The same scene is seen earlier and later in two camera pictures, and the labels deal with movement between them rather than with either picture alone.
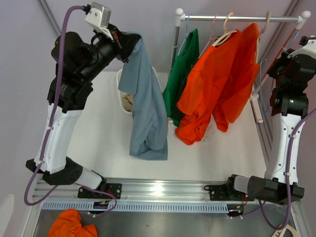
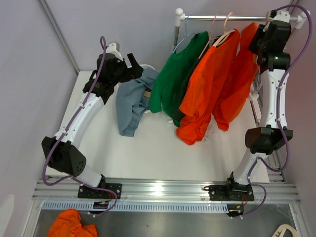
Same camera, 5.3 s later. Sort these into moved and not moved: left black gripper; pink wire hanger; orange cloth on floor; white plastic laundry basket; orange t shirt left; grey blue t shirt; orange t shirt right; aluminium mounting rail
Moved: white plastic laundry basket; left black gripper; grey blue t shirt
Not moved: aluminium mounting rail; orange cloth on floor; orange t shirt left; orange t shirt right; pink wire hanger
